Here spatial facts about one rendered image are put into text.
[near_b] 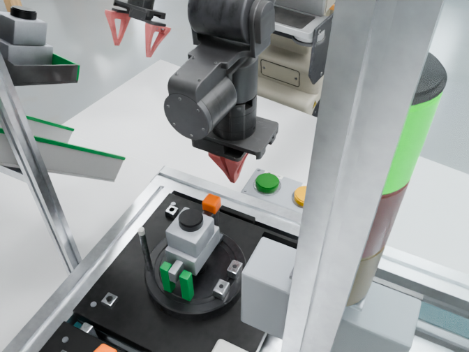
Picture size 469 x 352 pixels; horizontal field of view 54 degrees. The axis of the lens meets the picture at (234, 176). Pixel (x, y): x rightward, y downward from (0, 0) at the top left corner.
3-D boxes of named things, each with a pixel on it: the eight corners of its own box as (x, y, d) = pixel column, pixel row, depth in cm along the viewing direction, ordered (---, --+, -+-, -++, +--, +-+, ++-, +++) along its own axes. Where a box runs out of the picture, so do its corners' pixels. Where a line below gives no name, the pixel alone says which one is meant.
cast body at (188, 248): (192, 229, 63) (188, 193, 58) (220, 240, 62) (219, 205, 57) (158, 275, 58) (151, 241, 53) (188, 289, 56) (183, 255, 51)
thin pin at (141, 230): (149, 265, 63) (139, 225, 57) (153, 267, 63) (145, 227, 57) (145, 269, 63) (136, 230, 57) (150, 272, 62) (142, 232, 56)
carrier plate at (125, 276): (170, 200, 77) (169, 191, 76) (306, 251, 70) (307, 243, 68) (75, 318, 62) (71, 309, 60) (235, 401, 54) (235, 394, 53)
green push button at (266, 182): (260, 177, 81) (261, 169, 79) (282, 184, 80) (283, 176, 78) (251, 192, 78) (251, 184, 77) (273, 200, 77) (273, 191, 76)
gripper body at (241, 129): (259, 164, 57) (261, 116, 52) (188, 140, 60) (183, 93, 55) (279, 133, 61) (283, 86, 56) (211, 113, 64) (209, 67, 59)
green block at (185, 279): (186, 290, 60) (183, 269, 57) (194, 294, 60) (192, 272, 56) (181, 298, 59) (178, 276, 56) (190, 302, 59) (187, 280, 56)
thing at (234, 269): (232, 265, 63) (232, 258, 62) (243, 269, 63) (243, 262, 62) (226, 276, 62) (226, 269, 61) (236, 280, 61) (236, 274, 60)
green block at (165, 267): (168, 283, 61) (164, 260, 58) (176, 286, 61) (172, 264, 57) (163, 290, 60) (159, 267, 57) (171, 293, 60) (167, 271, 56)
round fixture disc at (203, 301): (179, 223, 71) (178, 214, 70) (262, 256, 67) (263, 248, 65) (125, 295, 62) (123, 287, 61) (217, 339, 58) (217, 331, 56)
